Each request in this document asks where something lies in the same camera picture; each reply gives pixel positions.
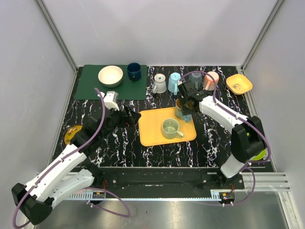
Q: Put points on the yellow square dish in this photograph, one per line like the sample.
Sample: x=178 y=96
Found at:
x=238 y=84

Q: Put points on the pale blue-grey mug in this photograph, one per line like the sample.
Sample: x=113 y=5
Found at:
x=159 y=85

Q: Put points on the pink mug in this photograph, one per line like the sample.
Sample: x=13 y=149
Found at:
x=208 y=81

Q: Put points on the orange-inside blue floral mug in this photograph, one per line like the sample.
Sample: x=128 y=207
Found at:
x=178 y=113

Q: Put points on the dark blue mug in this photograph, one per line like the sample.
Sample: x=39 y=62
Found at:
x=134 y=71

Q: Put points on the pale green mug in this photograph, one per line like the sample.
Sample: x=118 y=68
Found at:
x=170 y=129

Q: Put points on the light blue faceted mug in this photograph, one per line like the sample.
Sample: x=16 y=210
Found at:
x=173 y=83

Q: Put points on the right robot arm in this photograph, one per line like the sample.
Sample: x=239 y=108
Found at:
x=247 y=134

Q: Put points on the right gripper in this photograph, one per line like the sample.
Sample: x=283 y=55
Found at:
x=184 y=111

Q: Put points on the white bowl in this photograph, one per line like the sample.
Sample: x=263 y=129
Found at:
x=110 y=76

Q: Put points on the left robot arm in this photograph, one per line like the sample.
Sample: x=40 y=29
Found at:
x=38 y=197

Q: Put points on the lime green plate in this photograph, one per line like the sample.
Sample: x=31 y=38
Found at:
x=260 y=156

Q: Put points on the yellow patterned saucer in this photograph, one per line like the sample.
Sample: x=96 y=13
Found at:
x=70 y=133

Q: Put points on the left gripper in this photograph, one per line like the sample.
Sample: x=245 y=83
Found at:
x=127 y=117

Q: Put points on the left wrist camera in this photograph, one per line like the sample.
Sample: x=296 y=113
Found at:
x=110 y=100

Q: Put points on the grey-blue faceted mug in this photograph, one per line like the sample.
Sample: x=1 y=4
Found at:
x=196 y=79

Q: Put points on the yellow plastic tray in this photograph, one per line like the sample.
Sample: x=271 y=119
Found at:
x=150 y=127

